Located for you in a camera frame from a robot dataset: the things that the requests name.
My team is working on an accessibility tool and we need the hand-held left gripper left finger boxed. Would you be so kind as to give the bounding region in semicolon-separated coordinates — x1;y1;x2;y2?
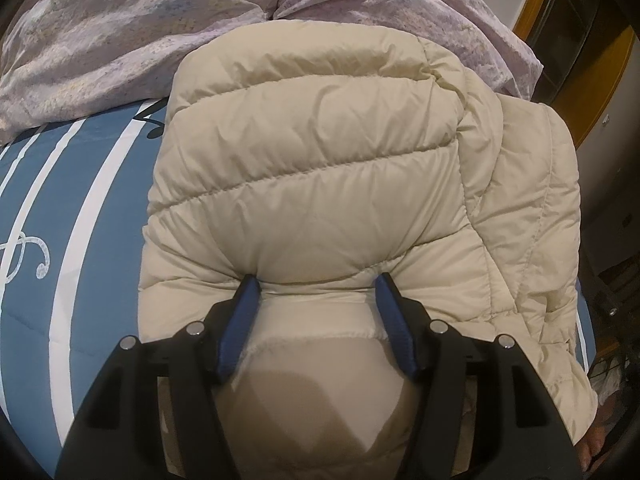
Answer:
59;275;262;480

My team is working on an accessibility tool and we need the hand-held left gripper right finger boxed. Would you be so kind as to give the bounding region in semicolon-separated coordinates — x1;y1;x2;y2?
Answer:
375;272;585;480

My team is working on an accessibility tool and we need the beige quilted down jacket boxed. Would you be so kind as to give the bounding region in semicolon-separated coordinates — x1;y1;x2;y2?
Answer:
136;19;600;480

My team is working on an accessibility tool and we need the bed with blue striped sheet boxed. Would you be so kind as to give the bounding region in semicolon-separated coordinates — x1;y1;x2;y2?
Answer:
0;97;173;466

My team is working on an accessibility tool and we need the person's bare foot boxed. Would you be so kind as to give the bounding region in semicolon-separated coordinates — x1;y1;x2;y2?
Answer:
575;402;621;476

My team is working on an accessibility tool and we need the lilac floral duvet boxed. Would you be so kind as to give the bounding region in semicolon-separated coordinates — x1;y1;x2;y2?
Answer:
0;0;287;147

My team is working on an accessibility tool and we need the purple floral pillow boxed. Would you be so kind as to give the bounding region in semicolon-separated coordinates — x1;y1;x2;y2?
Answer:
274;0;546;107

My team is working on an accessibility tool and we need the dark glass cabinet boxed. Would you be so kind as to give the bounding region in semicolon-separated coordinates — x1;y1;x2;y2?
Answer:
525;0;640;111

